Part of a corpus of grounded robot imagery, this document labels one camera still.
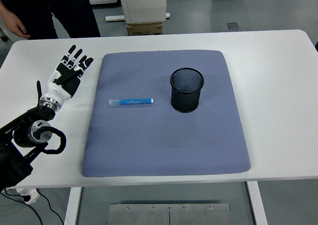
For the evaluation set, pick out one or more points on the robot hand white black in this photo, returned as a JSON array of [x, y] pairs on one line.
[[55, 91]]

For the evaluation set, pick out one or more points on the blue marker pen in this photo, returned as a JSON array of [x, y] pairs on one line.
[[134, 101]]

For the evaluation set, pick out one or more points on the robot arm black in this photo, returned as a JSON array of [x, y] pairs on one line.
[[22, 135]]

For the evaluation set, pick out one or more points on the person's hand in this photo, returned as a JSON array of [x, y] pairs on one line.
[[15, 25]]

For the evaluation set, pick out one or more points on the black mesh pen holder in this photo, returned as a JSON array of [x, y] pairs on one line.
[[185, 103]]

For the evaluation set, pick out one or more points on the person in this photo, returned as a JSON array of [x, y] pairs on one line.
[[62, 9]]

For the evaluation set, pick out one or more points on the brown cardboard box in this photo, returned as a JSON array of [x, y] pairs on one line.
[[144, 29]]

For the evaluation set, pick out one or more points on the white power strip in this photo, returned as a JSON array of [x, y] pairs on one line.
[[29, 196]]

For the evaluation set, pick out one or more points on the blue-grey quilted mat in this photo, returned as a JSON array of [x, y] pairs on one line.
[[161, 140]]

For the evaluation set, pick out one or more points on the white table leg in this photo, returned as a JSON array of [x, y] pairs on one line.
[[257, 205], [73, 207]]

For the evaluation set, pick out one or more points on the grey metal plate with screws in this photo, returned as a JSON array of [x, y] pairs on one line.
[[169, 215]]

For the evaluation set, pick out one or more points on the silver floor outlet plate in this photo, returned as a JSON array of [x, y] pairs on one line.
[[233, 26]]

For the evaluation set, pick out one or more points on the dark object at table edge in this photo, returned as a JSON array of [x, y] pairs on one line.
[[316, 47]]

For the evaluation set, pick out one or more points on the white pedestal base bar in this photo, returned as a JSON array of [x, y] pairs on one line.
[[114, 18]]

